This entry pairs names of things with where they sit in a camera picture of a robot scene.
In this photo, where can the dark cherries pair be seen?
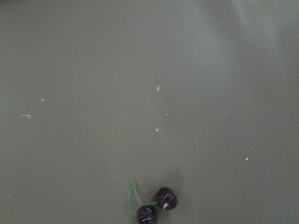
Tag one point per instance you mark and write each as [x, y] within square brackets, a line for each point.
[145, 212]

